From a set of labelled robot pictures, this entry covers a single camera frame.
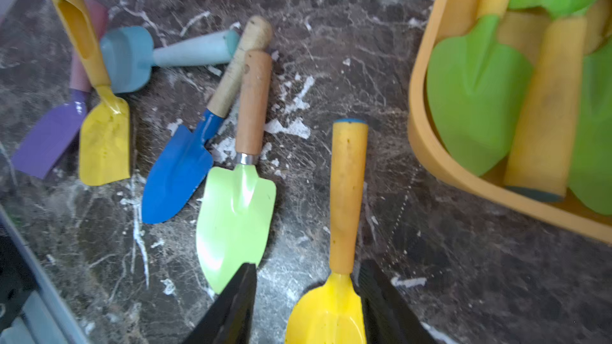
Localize yellow plastic scoop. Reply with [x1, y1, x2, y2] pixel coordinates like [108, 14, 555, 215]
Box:
[52, 0, 131, 186]

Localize blue shovel wooden handle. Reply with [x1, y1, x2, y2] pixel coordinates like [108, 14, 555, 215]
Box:
[141, 15, 273, 224]

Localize teal plastic shovel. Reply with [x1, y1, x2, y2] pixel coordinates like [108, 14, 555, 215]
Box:
[100, 26, 240, 94]

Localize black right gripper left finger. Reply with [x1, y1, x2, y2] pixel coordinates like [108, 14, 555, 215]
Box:
[183, 263, 257, 343]

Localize yellow plastic storage box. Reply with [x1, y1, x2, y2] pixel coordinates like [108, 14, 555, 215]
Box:
[407, 0, 611, 244]

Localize dark green shovel yellow handle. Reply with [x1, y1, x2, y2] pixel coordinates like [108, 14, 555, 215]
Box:
[426, 0, 533, 176]

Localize light green shovel wooden handle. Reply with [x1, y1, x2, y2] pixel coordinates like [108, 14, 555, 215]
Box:
[196, 50, 277, 294]

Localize purple plastic shovel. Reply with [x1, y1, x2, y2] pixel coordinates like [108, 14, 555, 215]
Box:
[10, 0, 110, 181]

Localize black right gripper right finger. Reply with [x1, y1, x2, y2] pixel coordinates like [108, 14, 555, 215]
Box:
[358, 259, 436, 344]

